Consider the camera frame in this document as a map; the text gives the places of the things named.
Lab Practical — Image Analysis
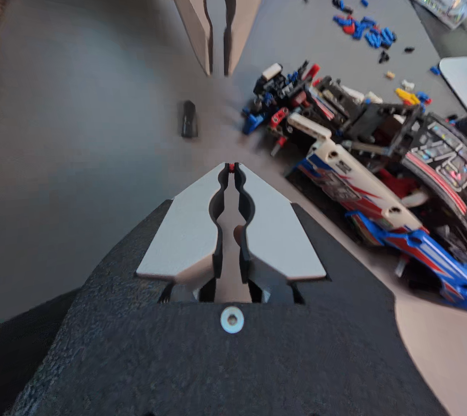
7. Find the pile of blue brick pins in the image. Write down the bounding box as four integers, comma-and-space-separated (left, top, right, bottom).
330, 0, 416, 63

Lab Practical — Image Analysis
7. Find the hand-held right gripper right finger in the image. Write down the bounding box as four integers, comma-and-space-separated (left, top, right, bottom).
233, 162, 327, 292

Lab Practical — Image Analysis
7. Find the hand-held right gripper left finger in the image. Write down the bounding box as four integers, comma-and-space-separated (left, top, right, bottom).
136, 162, 231, 290

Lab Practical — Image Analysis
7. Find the small black brick piece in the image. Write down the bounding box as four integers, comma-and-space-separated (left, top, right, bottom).
180, 99, 199, 139

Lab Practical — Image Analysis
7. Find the toy brick race car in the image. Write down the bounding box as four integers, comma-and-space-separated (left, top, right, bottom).
241, 62, 467, 309

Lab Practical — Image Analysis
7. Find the white book stand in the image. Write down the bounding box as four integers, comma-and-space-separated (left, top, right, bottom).
439, 56, 467, 112

